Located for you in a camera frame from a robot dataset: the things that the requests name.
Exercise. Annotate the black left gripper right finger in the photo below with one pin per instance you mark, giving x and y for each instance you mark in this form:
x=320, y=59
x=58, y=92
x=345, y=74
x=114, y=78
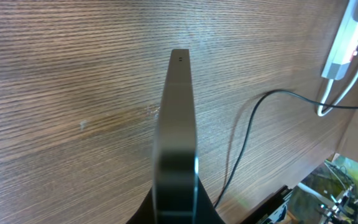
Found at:
x=205, y=211

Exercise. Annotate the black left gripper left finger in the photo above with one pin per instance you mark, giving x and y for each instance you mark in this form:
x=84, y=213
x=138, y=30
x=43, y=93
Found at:
x=145, y=213

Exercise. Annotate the white power strip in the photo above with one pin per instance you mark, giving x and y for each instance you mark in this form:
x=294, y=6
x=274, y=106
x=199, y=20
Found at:
x=344, y=46

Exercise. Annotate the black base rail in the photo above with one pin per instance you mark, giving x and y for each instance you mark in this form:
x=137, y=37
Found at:
x=273, y=210

